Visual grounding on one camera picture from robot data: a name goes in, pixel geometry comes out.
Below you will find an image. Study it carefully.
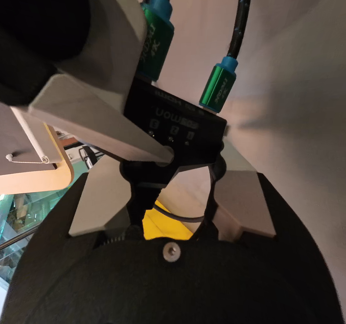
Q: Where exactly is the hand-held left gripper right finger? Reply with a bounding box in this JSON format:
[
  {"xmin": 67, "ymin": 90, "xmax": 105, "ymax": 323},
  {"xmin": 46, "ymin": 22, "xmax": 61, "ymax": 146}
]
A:
[{"xmin": 204, "ymin": 140, "xmax": 277, "ymax": 243}]

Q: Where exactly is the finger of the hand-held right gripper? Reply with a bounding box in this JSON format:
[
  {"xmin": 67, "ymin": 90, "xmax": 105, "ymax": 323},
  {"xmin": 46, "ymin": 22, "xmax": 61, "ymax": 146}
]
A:
[
  {"xmin": 57, "ymin": 0, "xmax": 148, "ymax": 97},
  {"xmin": 29, "ymin": 74, "xmax": 174, "ymax": 167}
]

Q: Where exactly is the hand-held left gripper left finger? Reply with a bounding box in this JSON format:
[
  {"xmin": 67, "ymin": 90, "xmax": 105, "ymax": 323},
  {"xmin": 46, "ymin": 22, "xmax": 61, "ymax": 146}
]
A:
[{"xmin": 68, "ymin": 155, "xmax": 144, "ymax": 236}]

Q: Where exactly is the green plug braided HDMI cable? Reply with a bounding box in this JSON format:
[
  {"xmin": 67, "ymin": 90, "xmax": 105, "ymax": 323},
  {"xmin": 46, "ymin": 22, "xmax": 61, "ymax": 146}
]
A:
[
  {"xmin": 135, "ymin": 0, "xmax": 177, "ymax": 86},
  {"xmin": 198, "ymin": 0, "xmax": 253, "ymax": 114}
]

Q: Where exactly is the yellow plastic bin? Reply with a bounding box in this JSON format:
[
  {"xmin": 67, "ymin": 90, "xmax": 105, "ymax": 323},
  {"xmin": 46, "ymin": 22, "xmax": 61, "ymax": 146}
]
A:
[{"xmin": 143, "ymin": 200, "xmax": 202, "ymax": 241}]

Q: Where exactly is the black HDMI switch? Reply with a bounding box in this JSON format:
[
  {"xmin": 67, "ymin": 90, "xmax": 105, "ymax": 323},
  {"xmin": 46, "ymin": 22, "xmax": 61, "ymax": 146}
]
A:
[{"xmin": 120, "ymin": 79, "xmax": 228, "ymax": 226}]

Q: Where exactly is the black pole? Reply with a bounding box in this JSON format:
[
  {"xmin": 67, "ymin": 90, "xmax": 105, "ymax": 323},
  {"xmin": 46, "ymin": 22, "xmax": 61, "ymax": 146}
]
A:
[{"xmin": 0, "ymin": 225, "xmax": 38, "ymax": 250}]

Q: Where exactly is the thin white wire clip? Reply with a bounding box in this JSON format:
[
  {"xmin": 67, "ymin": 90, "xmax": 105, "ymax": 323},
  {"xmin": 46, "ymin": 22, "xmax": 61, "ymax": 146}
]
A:
[{"xmin": 5, "ymin": 154, "xmax": 50, "ymax": 165}]

